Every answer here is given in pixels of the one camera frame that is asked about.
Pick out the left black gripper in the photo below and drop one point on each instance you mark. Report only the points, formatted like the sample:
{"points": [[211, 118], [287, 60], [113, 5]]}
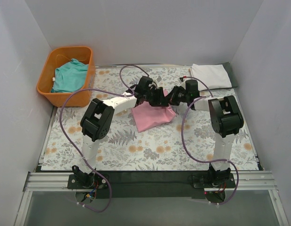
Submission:
{"points": [[155, 97]]}

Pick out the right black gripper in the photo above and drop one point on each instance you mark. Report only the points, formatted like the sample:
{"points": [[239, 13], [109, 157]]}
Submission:
{"points": [[171, 96]]}

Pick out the pink t shirt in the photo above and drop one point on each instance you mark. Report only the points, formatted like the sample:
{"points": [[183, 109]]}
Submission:
{"points": [[146, 116]]}

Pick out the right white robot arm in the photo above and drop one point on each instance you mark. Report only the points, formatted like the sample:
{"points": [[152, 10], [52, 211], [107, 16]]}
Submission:
{"points": [[226, 121]]}

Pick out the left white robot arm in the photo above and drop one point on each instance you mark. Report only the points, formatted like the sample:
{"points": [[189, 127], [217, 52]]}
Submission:
{"points": [[98, 117]]}

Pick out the folded white t shirt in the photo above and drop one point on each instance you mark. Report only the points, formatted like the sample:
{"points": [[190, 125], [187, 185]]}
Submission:
{"points": [[214, 76]]}

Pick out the teal t shirt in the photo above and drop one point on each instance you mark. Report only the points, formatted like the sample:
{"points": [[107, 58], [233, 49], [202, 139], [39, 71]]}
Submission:
{"points": [[69, 77]]}

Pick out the orange plastic basket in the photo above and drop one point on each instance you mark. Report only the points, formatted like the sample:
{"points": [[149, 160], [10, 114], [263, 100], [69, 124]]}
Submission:
{"points": [[57, 58]]}

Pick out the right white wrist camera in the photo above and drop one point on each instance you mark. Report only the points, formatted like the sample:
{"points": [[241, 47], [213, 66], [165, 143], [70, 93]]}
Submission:
{"points": [[183, 80]]}

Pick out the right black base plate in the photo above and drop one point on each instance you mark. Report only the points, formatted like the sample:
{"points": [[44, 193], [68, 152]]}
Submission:
{"points": [[202, 179]]}

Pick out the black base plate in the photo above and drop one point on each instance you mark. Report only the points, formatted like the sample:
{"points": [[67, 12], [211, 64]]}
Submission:
{"points": [[92, 181], [202, 179]]}

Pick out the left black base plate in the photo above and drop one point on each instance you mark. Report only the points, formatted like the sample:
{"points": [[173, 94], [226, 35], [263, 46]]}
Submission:
{"points": [[92, 181]]}

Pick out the aluminium frame rail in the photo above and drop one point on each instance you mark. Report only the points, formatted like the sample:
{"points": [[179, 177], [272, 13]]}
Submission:
{"points": [[242, 180]]}

